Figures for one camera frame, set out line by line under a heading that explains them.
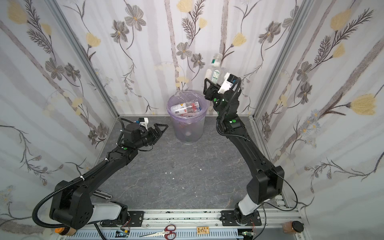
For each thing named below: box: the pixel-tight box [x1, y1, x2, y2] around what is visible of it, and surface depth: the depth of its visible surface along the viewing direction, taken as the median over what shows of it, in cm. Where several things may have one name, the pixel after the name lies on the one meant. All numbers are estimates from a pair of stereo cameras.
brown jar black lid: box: [282, 220, 304, 234], surface depth 66 cm
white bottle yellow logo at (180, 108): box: [170, 102, 198, 114], surface depth 94 cm
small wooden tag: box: [196, 226, 210, 235], surface depth 72 cm
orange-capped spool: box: [54, 227, 77, 236], surface depth 66 cm
